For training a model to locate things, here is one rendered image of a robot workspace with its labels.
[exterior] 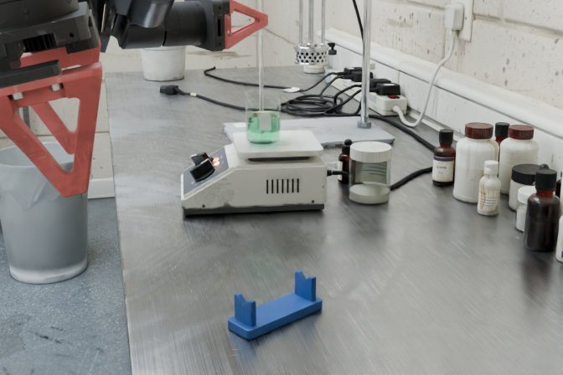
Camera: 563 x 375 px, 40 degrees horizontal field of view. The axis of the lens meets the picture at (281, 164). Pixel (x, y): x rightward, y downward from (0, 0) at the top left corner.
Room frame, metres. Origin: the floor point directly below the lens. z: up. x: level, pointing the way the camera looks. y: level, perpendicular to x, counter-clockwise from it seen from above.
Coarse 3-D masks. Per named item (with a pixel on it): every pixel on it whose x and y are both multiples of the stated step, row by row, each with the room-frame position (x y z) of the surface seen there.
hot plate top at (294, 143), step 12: (240, 132) 1.12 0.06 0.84; (288, 132) 1.12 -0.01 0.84; (300, 132) 1.12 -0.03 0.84; (240, 144) 1.05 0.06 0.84; (288, 144) 1.05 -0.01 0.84; (300, 144) 1.05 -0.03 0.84; (312, 144) 1.05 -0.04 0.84; (240, 156) 1.01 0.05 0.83; (252, 156) 1.01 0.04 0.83; (264, 156) 1.01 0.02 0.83; (276, 156) 1.01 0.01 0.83; (288, 156) 1.01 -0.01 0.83; (300, 156) 1.01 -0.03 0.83; (312, 156) 1.02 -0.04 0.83
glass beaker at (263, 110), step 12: (252, 96) 1.04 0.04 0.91; (264, 96) 1.03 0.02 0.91; (276, 96) 1.04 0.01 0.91; (252, 108) 1.04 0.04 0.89; (264, 108) 1.03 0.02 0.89; (276, 108) 1.04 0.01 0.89; (252, 120) 1.04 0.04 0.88; (264, 120) 1.03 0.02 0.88; (276, 120) 1.04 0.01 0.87; (252, 132) 1.04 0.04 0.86; (264, 132) 1.03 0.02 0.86; (276, 132) 1.04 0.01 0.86; (252, 144) 1.04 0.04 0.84; (264, 144) 1.03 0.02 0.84; (276, 144) 1.04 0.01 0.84
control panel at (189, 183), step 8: (216, 152) 1.11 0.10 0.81; (224, 152) 1.09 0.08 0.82; (224, 160) 1.05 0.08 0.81; (216, 168) 1.03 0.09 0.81; (224, 168) 1.01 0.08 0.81; (184, 176) 1.08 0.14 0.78; (184, 184) 1.04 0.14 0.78; (192, 184) 1.02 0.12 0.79; (200, 184) 1.00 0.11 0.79; (184, 192) 1.01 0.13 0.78
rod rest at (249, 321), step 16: (304, 288) 0.72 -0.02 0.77; (240, 304) 0.67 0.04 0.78; (272, 304) 0.71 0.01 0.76; (288, 304) 0.71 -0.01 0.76; (304, 304) 0.71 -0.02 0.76; (320, 304) 0.72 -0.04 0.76; (240, 320) 0.67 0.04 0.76; (256, 320) 0.67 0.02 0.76; (272, 320) 0.67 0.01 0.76; (288, 320) 0.69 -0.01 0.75; (256, 336) 0.66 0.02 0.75
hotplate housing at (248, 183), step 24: (240, 168) 1.00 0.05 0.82; (264, 168) 1.00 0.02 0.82; (288, 168) 1.01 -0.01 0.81; (312, 168) 1.01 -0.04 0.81; (192, 192) 1.00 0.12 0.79; (216, 192) 1.00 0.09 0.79; (240, 192) 1.00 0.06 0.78; (264, 192) 1.00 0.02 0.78; (288, 192) 1.01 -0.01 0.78; (312, 192) 1.01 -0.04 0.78
